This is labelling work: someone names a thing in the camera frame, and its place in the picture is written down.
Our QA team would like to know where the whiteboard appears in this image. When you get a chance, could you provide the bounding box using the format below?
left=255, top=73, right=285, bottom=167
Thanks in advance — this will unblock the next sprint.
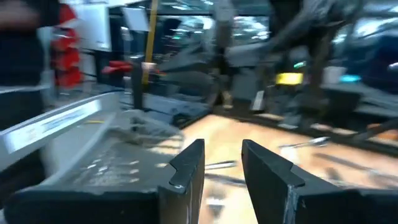
left=73, top=2, right=112, bottom=52

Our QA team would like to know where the teal bowl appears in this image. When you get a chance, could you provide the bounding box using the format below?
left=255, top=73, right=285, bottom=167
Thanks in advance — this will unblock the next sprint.
left=339, top=73, right=362, bottom=83

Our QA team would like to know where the shelf with red bins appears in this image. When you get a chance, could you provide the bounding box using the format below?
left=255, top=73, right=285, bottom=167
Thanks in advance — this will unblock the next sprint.
left=51, top=3, right=84, bottom=88

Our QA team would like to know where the person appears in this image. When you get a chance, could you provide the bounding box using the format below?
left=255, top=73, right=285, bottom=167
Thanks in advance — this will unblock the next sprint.
left=0, top=0, right=62, bottom=90

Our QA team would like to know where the yellow cable tag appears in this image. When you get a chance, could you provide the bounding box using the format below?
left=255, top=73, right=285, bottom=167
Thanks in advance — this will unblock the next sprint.
left=275, top=72, right=304, bottom=86

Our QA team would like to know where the white cup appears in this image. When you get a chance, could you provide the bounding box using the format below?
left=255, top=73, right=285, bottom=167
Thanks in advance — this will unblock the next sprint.
left=322, top=65, right=346, bottom=84

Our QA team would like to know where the tilted white panel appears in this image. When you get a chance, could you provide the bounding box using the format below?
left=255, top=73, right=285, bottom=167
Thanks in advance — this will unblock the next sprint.
left=122, top=6, right=150, bottom=32

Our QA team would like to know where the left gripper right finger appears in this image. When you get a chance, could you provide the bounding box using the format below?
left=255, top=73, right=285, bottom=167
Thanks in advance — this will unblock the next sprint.
left=241, top=139, right=398, bottom=224

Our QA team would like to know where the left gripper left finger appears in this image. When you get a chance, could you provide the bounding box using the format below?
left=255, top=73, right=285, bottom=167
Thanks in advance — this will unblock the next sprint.
left=4, top=139, right=206, bottom=224

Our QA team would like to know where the grey mesh cutlery basket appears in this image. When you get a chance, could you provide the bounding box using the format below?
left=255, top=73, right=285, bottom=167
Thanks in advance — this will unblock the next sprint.
left=0, top=91, right=184, bottom=195

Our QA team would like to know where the yellow hanging cable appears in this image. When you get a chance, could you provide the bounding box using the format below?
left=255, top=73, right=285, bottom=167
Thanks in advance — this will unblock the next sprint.
left=141, top=0, right=159, bottom=85

